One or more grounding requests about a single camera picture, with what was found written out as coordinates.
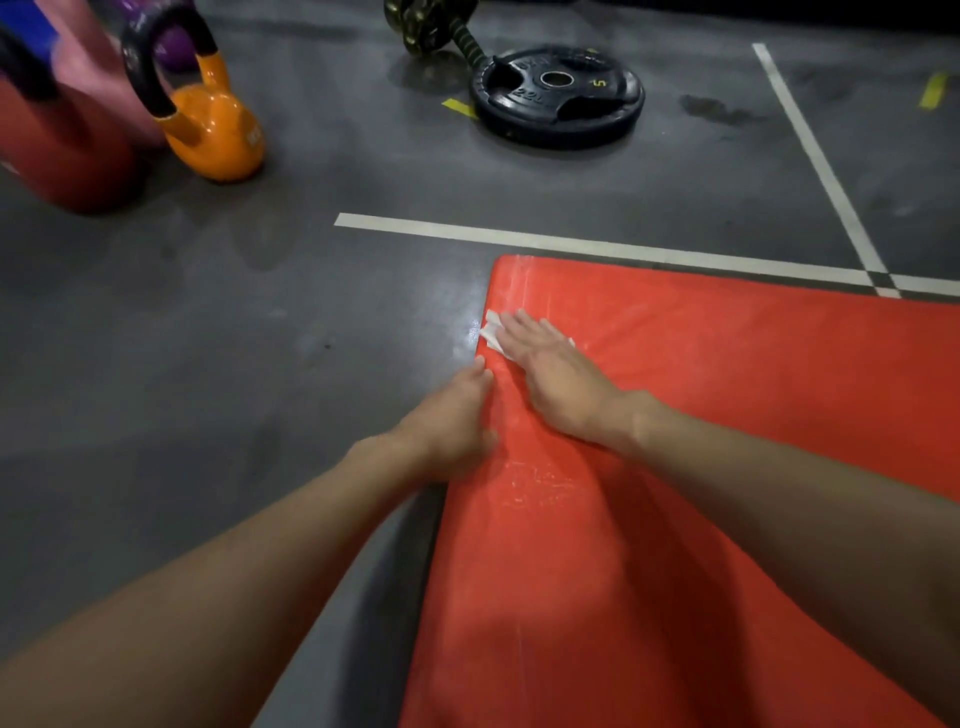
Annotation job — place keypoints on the purple kettlebell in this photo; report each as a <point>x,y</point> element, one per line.
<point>169,37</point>

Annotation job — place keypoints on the person's left hand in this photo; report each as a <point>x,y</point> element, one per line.
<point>446,427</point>

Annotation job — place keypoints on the person's left forearm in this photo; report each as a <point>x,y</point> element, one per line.
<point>195,600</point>

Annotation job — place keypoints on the black gym machine frame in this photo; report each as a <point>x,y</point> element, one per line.
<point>787,11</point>

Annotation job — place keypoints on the yellow tape strip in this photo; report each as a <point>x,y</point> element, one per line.
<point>458,107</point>
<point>934,90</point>

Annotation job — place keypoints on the blue round dome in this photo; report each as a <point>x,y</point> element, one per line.
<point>26,26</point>

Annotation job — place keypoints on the orange kettlebell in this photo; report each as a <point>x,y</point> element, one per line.
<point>210,127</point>

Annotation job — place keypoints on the red mat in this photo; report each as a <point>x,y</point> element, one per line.
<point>750,375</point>

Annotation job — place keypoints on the gold black dumbbell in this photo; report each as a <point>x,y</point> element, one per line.
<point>431,26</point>

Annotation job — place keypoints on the red kettlebell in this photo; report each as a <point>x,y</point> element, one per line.
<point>60,142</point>

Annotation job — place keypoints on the white wet wipe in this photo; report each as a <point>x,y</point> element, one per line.
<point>491,334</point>

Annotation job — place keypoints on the person's right hand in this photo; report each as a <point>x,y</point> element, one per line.
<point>562,382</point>

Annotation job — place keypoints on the black weight plate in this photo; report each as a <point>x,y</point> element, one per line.
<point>559,97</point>

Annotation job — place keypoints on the person's right forearm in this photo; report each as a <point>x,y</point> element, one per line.
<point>817,525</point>

